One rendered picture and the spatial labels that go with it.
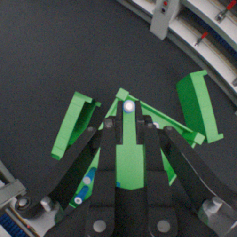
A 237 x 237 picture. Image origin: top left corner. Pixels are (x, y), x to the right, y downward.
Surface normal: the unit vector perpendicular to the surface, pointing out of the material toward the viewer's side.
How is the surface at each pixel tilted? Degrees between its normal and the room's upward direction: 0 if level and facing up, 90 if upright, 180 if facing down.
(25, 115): 0
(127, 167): 0
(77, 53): 0
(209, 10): 19
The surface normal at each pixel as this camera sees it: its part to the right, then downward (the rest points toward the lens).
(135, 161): -0.07, 0.00
